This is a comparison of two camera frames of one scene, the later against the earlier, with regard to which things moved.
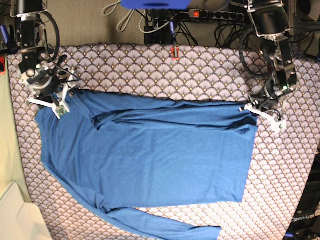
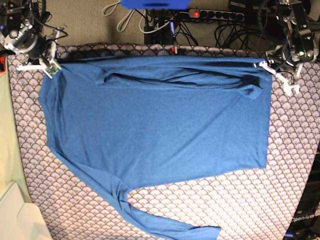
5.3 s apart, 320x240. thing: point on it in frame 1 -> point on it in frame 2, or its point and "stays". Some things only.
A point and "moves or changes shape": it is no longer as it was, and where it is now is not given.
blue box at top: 155,4 stays
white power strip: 197,13 stays
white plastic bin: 20,219 stays
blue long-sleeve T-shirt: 106,152 moves or changes shape
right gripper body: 265,99 -> 281,58
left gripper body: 44,84 -> 39,47
